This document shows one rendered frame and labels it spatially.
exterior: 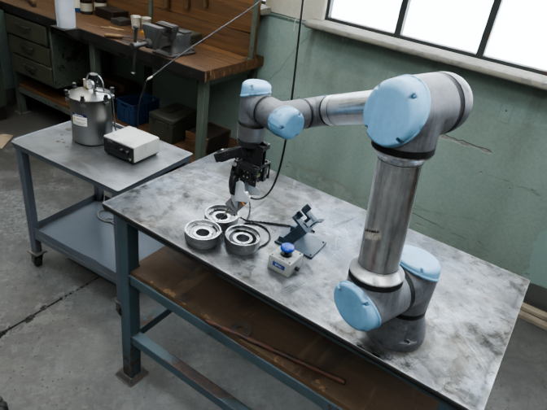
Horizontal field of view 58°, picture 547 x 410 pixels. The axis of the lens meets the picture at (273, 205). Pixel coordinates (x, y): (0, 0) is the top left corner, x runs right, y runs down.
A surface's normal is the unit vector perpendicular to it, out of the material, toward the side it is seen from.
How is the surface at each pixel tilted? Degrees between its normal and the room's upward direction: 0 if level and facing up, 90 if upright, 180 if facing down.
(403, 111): 83
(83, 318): 0
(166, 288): 0
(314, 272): 0
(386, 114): 83
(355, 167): 90
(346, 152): 90
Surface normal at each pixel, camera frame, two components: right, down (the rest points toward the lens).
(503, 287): 0.12, -0.85
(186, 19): -0.56, 0.37
